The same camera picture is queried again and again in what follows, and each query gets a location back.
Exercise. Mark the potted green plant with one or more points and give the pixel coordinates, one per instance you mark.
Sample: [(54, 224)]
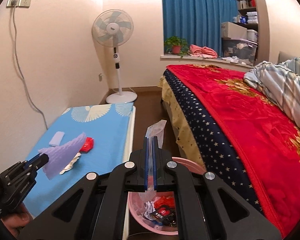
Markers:
[(175, 43)]

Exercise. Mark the purple foam sheet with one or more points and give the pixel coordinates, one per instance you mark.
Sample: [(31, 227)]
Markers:
[(65, 155)]

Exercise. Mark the wall bookshelf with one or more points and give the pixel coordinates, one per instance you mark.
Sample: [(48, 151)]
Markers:
[(248, 7)]

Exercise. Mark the bed with patterned blankets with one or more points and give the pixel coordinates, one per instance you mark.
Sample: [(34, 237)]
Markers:
[(252, 130)]

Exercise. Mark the blue curtain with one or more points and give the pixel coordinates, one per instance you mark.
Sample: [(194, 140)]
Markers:
[(195, 17)]

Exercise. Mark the red snack packet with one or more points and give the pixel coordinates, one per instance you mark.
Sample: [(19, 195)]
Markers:
[(87, 145)]

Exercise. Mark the pink plastic bin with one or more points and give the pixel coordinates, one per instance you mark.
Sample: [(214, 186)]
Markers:
[(135, 205)]

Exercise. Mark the white standing fan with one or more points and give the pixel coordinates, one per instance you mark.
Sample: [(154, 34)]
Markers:
[(113, 25)]

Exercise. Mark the clear plastic storage box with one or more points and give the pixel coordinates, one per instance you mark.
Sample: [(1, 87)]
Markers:
[(240, 51)]

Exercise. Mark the beige storage box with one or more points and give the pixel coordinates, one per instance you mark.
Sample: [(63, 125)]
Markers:
[(233, 30)]

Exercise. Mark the printed paper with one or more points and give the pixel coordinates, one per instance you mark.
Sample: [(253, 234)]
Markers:
[(148, 210)]

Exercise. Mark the person's left hand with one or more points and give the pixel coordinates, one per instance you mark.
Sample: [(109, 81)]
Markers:
[(15, 222)]

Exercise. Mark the black snack packet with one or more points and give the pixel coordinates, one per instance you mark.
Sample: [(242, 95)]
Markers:
[(162, 215)]

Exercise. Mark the star-patterned bed sheet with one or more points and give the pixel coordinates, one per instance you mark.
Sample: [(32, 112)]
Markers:
[(202, 130)]

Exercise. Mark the pink folded cloth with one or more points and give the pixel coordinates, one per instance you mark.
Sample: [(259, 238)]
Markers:
[(202, 51)]

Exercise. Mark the clear plastic bag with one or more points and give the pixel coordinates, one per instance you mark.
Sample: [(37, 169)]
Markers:
[(157, 132)]

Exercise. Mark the white plastic bag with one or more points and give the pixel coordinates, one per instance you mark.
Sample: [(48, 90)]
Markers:
[(71, 165)]

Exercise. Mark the plaid light blue quilt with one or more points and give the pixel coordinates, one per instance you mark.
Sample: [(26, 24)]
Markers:
[(282, 87)]

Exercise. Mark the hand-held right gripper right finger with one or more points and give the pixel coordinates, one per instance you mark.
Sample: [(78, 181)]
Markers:
[(155, 165)]

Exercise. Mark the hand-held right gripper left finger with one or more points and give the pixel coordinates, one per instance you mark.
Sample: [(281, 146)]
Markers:
[(146, 165)]

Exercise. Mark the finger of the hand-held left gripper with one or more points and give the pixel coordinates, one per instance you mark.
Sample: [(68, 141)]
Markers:
[(41, 163), (32, 160)]

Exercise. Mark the white cloth on windowsill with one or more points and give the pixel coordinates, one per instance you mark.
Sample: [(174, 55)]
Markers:
[(231, 59)]

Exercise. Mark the small white storage box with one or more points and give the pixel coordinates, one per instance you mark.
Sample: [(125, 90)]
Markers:
[(252, 35)]

